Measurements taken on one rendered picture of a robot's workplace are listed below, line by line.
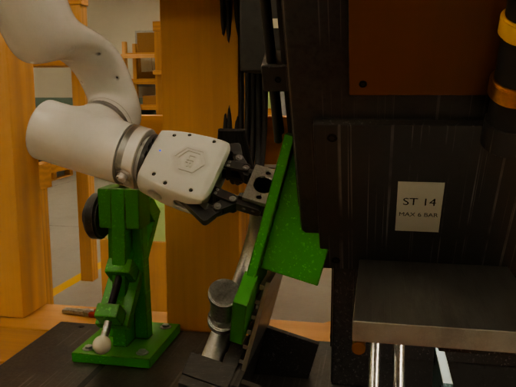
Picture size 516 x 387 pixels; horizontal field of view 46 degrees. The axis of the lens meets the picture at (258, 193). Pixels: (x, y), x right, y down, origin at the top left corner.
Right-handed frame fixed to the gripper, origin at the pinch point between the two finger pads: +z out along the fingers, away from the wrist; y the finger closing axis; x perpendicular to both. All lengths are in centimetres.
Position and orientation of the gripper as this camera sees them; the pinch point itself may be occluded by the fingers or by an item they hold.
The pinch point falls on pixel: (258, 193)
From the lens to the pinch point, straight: 80.0
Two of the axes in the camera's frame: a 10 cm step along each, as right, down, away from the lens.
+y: 3.1, -7.8, 5.4
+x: -0.5, 5.6, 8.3
